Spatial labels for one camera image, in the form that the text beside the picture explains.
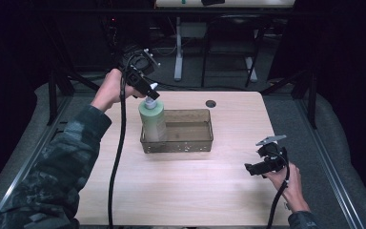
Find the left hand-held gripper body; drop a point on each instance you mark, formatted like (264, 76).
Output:
(138, 60)

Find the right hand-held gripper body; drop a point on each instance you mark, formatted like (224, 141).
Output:
(273, 156)

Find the green pump bottle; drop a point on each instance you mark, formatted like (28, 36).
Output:
(152, 120)

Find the brown translucent plastic bin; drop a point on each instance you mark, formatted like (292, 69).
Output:
(187, 133)

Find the person's left hand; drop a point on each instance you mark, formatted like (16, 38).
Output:
(109, 89)

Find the person's right hand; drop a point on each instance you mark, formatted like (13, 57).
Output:
(294, 187)

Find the white desk leg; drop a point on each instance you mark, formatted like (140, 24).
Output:
(178, 54)
(251, 70)

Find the dark equipment cabinet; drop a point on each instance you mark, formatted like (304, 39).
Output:
(89, 44)

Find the black metal stand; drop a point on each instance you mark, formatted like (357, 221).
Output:
(311, 95)
(53, 95)

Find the black item on desk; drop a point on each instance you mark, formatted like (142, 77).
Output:
(213, 2)

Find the black chair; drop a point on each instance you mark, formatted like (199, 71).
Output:
(232, 35)

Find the white desk top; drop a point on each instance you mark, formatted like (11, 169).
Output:
(235, 4)

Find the aluminium floor rail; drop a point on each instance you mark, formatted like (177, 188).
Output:
(329, 168)
(25, 165)

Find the black metal frame bar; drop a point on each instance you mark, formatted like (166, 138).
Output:
(92, 12)

